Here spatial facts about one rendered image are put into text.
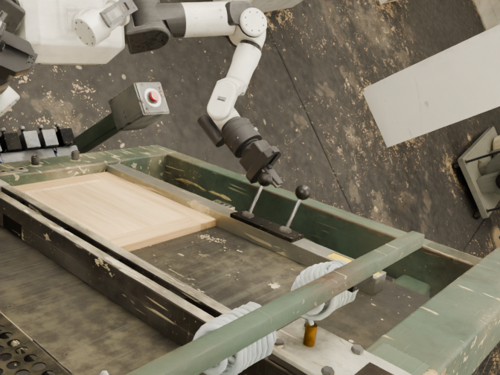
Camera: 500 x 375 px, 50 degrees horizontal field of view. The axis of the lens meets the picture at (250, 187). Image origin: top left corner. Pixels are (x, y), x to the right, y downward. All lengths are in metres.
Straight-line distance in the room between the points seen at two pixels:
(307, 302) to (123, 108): 1.48
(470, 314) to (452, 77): 3.89
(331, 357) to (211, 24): 1.00
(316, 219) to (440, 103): 3.43
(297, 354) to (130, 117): 1.33
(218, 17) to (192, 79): 1.97
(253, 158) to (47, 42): 0.56
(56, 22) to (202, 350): 0.97
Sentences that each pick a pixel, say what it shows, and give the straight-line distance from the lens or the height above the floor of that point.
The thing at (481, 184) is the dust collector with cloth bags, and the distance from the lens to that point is 6.28.
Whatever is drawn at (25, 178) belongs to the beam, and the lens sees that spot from 1.62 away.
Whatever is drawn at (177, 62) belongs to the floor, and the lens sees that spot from 3.45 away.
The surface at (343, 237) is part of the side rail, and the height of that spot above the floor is 1.50.
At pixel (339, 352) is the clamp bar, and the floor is 1.86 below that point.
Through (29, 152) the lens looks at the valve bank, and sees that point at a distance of 1.84.
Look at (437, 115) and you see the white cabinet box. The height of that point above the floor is 0.55.
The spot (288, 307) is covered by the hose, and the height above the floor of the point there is 1.97.
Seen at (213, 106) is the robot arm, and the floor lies 1.36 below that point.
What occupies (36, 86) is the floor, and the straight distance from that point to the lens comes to 2.85.
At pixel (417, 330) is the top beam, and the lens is 0.89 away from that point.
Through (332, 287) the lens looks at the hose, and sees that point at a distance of 0.61.
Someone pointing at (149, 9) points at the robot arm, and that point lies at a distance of 1.47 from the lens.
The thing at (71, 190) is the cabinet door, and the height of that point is 0.97.
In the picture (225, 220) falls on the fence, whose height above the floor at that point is 1.33.
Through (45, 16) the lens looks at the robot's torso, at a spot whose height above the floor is 1.34.
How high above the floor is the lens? 2.33
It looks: 42 degrees down
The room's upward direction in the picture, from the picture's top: 69 degrees clockwise
